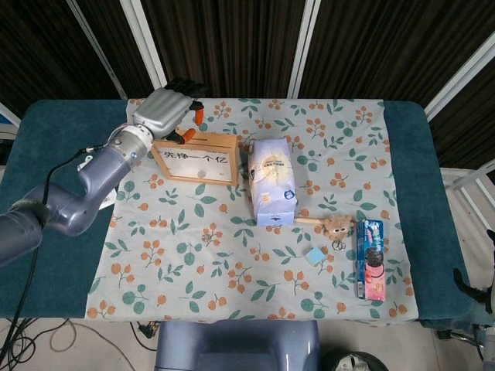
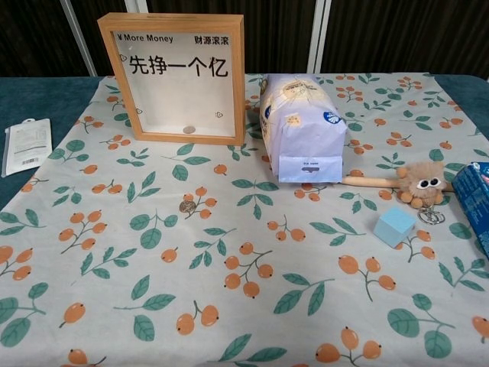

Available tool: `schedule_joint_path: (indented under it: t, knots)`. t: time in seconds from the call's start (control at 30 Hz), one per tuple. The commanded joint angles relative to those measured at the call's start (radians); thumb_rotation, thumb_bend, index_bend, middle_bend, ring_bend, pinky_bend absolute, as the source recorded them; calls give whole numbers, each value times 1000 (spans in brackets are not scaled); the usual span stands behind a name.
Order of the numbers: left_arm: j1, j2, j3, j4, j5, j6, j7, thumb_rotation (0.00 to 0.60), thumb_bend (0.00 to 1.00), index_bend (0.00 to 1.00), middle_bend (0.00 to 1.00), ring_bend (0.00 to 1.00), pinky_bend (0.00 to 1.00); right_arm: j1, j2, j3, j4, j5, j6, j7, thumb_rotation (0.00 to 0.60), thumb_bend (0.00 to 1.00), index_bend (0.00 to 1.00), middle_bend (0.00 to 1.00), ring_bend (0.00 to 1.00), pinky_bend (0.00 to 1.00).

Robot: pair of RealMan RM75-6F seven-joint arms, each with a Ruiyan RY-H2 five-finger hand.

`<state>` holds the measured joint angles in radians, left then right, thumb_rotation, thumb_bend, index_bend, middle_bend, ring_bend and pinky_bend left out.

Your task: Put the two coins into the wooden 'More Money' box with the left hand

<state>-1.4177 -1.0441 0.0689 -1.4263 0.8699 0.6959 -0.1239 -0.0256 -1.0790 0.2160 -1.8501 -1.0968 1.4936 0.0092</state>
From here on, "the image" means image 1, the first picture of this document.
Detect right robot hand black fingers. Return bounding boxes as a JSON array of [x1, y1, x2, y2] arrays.
[[452, 230, 495, 314]]

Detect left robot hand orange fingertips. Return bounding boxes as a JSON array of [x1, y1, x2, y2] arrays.
[[131, 78, 206, 145]]

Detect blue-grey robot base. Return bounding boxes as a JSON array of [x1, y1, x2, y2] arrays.
[[154, 319, 321, 371]]

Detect blue pink cookie box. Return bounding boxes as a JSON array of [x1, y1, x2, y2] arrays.
[[355, 219, 387, 301]]

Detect white flat plastic package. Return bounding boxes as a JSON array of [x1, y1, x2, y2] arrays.
[[98, 187, 117, 212]]

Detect teal velvet table cover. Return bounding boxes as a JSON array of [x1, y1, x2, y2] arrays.
[[0, 99, 476, 345]]

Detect white metal rack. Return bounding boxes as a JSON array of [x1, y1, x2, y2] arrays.
[[440, 162, 495, 233]]

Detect lavender paper flour bag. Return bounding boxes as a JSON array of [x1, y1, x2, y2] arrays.
[[247, 138, 299, 227]]

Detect black waste bin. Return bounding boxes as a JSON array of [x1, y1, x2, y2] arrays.
[[323, 349, 390, 371]]

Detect white blue board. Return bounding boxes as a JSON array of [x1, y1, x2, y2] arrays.
[[0, 102, 21, 134]]

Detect light blue cube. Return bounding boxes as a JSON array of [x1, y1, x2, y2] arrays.
[[304, 247, 325, 267]]

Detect floral leaf print tablecloth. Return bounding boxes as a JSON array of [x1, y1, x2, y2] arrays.
[[84, 97, 421, 322]]

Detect black power plug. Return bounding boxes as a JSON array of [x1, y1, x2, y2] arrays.
[[129, 321, 160, 351]]

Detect wooden box with characters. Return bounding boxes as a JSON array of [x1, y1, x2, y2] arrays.
[[150, 131, 241, 187]]

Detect white partition frame post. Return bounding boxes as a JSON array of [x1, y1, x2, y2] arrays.
[[118, 0, 172, 98], [287, 0, 323, 98], [423, 34, 495, 121], [65, 0, 129, 100]]

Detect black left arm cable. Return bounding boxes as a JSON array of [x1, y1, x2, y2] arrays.
[[0, 143, 110, 371]]

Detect furry brown keychain toy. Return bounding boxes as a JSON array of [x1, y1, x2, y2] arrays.
[[323, 214, 355, 253]]

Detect beige floor cable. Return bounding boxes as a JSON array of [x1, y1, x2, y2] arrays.
[[48, 318, 80, 353]]

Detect black floor cable bundle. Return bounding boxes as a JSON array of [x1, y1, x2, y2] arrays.
[[0, 318, 38, 371]]

